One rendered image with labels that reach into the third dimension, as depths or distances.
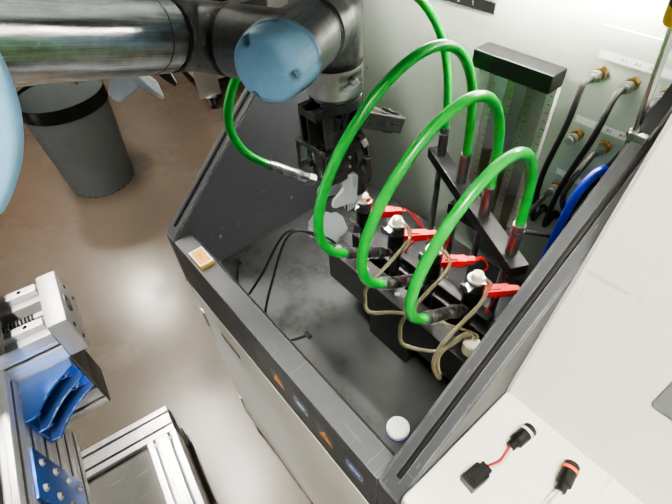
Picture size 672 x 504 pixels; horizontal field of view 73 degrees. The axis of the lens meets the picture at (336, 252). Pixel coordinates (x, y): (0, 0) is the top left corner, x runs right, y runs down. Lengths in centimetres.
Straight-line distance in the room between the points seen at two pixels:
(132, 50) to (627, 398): 64
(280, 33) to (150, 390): 167
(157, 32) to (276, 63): 11
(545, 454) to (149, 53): 66
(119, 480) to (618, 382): 137
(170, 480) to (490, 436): 106
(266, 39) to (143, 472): 136
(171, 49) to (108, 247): 214
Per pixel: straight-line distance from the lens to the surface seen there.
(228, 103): 73
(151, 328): 215
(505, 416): 72
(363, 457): 70
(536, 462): 70
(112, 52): 46
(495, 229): 77
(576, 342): 64
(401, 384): 88
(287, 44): 47
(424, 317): 60
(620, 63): 78
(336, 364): 90
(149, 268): 239
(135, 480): 161
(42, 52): 42
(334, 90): 60
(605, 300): 60
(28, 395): 98
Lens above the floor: 161
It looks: 46 degrees down
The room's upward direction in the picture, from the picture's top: 4 degrees counter-clockwise
